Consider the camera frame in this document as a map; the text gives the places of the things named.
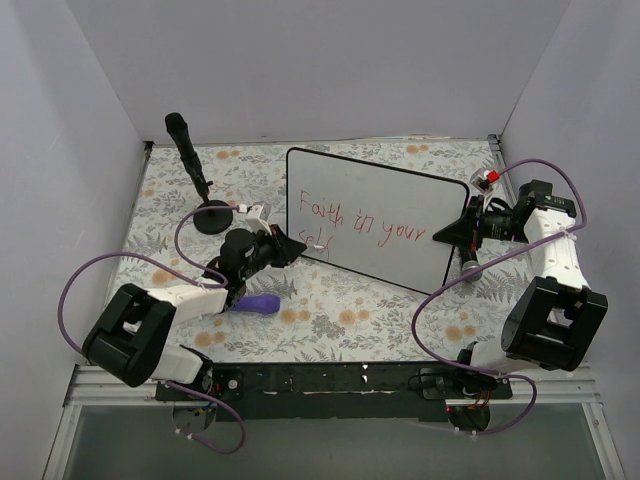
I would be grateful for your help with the floral patterned table mat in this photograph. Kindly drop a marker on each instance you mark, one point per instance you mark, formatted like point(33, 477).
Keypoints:
point(326, 314)

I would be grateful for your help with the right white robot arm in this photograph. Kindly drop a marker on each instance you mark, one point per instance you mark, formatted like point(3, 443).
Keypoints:
point(555, 320)

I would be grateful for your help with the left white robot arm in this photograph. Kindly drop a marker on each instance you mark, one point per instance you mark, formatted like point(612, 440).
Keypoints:
point(129, 339)

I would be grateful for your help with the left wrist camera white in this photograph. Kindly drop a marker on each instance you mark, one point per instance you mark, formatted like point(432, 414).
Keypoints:
point(256, 217)

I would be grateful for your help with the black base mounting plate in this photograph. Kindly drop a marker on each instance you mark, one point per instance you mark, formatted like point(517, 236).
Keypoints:
point(348, 390)

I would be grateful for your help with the black microphone on stand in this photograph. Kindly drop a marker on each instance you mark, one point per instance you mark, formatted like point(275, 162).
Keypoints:
point(177, 129)

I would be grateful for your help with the black silver microphone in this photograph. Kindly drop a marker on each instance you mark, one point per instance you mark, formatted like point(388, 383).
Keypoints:
point(469, 265)

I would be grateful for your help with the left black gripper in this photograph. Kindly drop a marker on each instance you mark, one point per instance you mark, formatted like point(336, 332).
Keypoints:
point(276, 244)

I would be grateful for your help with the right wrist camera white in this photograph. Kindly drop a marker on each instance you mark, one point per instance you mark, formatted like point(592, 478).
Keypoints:
point(484, 180)

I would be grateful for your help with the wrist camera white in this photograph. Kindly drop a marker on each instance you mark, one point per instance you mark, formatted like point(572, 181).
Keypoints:
point(484, 180)
point(256, 217)

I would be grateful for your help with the purple foam microphone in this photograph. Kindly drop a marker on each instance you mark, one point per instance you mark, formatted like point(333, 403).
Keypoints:
point(266, 304)

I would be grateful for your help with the black round microphone stand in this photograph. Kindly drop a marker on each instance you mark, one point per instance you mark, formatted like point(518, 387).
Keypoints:
point(211, 222)

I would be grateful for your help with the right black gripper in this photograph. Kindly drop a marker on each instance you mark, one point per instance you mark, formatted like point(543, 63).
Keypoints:
point(475, 228)

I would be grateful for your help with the white whiteboard black frame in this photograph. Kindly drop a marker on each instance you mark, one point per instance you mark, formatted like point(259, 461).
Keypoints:
point(375, 220)

